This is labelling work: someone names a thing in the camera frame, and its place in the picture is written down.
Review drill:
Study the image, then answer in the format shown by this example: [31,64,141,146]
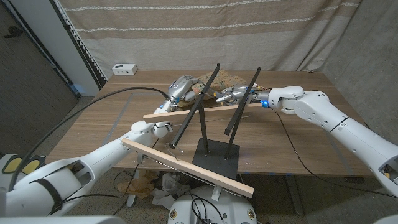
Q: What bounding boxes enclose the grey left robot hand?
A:
[158,74,206,113]

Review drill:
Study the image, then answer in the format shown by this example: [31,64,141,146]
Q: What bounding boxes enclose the beige striped curtain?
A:
[58,0,363,74]

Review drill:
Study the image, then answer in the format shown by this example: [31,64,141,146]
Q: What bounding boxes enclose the lower wooden slat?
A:
[121,136,254,200]

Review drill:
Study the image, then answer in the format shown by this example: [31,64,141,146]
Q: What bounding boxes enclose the grey table leg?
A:
[285,175,305,216]

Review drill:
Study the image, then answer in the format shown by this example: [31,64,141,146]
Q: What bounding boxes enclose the crumpled white paper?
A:
[151,172,191,211]

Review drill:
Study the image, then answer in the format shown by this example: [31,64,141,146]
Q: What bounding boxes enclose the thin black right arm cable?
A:
[270,107,398,200]

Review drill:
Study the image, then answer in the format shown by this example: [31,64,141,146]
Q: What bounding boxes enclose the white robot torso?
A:
[0,215,125,224]

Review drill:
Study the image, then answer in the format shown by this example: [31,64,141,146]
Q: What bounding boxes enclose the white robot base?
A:
[167,185,258,224]

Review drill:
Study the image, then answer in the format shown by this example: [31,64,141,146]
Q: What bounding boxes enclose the wooden slat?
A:
[121,136,254,200]
[142,102,264,124]

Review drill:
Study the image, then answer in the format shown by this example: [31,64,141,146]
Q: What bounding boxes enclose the white power strip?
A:
[112,63,138,76]

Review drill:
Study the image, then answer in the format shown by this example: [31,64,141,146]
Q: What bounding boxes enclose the black metal hanger rack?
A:
[169,63,262,180]

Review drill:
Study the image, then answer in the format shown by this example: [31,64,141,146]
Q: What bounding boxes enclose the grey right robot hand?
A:
[215,83,271,105]

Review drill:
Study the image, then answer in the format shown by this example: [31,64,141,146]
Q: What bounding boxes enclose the white table leg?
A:
[126,169,141,208]

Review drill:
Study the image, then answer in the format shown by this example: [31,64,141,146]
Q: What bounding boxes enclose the upper wooden slat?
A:
[142,102,264,124]

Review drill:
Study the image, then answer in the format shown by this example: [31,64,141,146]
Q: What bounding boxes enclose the black door handle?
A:
[2,26,24,39]

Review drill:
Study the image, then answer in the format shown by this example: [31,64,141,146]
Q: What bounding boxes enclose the grey yellow handled scissors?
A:
[206,88,228,103]

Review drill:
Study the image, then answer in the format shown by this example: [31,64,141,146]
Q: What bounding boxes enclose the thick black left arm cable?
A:
[8,86,170,191]

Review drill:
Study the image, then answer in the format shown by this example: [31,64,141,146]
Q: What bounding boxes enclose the crumpled brown paper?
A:
[117,170,159,200]

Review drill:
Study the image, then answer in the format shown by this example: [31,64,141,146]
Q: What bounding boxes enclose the floral fabric piece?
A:
[178,68,249,109]

